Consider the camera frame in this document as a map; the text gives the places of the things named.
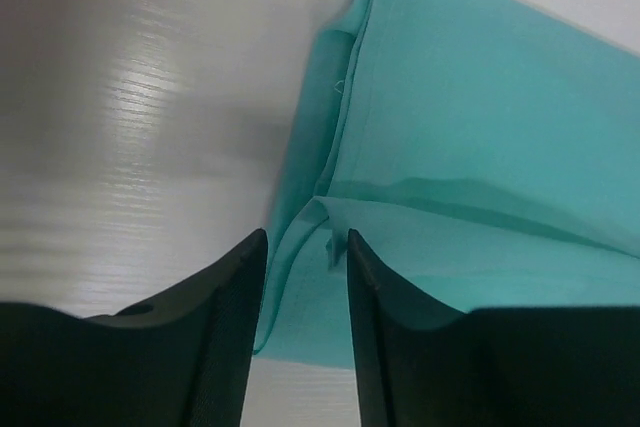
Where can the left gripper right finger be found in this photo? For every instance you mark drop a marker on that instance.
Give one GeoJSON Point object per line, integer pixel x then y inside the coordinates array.
{"type": "Point", "coordinates": [419, 362]}

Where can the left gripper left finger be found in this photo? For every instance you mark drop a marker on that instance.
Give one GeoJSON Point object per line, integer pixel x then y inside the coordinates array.
{"type": "Point", "coordinates": [179, 358]}

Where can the teal t shirt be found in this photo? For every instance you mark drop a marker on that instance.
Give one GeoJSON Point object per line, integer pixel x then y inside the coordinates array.
{"type": "Point", "coordinates": [487, 152]}

